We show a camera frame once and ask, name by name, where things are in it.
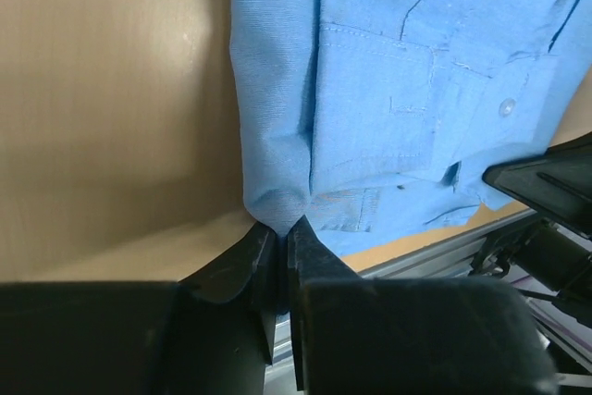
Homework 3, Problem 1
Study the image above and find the aluminium front rail frame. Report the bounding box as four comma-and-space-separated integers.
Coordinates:
272, 209, 592, 373

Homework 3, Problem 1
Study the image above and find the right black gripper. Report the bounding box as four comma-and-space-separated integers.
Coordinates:
471, 133, 592, 316

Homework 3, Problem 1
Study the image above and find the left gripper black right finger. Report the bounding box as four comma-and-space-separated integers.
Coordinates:
287, 219, 555, 394

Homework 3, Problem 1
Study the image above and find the light blue long sleeve shirt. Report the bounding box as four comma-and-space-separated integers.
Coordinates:
230, 0, 591, 255

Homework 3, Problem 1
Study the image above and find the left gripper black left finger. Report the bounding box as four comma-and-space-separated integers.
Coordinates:
1, 224, 278, 394

